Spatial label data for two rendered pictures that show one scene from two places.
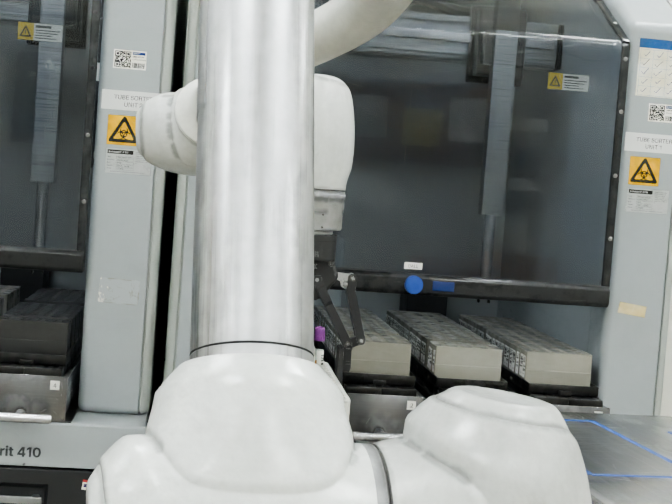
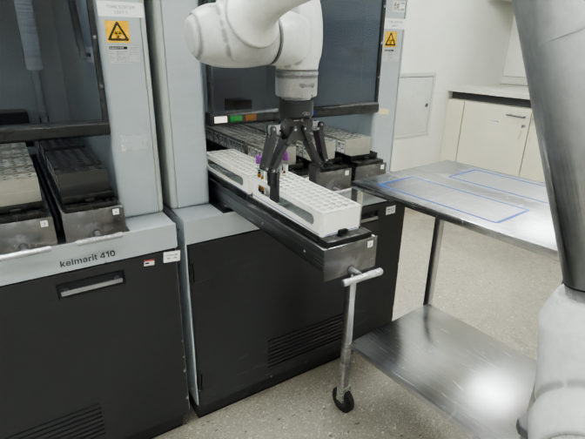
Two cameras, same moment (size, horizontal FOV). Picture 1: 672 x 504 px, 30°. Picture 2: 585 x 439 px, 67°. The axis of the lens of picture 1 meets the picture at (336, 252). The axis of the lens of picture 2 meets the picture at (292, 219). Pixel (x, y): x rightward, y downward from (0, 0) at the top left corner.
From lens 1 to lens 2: 96 cm
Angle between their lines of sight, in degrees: 32
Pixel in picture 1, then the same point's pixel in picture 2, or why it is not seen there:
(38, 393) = (105, 219)
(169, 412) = not seen: outside the picture
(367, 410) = not seen: hidden behind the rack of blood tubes
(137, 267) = (143, 125)
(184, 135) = (238, 38)
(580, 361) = (366, 140)
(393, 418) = not seen: hidden behind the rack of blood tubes
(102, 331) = (128, 169)
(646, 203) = (391, 57)
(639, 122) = (389, 12)
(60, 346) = (104, 184)
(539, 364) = (350, 145)
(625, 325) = (381, 119)
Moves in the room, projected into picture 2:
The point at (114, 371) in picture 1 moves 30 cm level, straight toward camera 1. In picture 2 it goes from (140, 191) to (186, 227)
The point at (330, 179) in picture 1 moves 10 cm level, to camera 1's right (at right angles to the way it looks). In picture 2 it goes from (315, 63) to (357, 63)
